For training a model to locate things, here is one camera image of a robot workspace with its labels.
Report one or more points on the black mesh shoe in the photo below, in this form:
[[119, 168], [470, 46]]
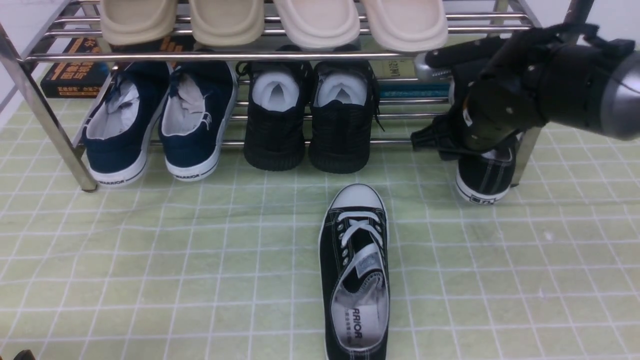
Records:
[[344, 106], [279, 92]]

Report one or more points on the silver metal shoe rack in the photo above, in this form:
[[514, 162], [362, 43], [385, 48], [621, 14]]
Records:
[[20, 67]]

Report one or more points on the navy sneaker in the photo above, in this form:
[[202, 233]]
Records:
[[200, 102], [118, 132]]

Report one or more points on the cream slipper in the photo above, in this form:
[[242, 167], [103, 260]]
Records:
[[319, 24], [407, 26]]

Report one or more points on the navy sneaker far left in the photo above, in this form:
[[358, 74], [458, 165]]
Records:
[[118, 132]]

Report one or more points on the dark object bottom corner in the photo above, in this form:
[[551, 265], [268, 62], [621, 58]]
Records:
[[25, 355]]

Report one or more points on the black mesh shoe right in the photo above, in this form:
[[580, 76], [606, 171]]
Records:
[[344, 106]]

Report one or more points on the green checkered floor mat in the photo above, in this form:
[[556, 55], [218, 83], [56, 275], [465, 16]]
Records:
[[228, 268]]

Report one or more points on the black mesh shoe left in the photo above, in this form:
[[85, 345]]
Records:
[[279, 92]]

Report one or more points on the blue and tan book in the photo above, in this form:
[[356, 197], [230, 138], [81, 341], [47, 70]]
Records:
[[397, 79]]

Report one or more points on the black canvas sneaker white laces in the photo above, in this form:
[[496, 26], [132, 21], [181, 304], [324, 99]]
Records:
[[354, 274]]

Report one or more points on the black book orange text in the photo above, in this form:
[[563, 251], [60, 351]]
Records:
[[84, 80]]

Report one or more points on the beige slipper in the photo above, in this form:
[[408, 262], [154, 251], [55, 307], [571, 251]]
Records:
[[128, 22], [226, 23]]

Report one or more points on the beige slipper far left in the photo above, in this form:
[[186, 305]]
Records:
[[128, 22]]

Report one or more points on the cream slipper far right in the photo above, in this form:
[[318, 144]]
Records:
[[407, 26]]

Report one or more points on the black canvas sneaker white sole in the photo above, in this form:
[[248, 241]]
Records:
[[486, 178]]

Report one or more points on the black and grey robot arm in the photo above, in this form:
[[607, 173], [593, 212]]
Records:
[[564, 74]]

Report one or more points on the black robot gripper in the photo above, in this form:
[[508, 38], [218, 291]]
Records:
[[490, 104]]

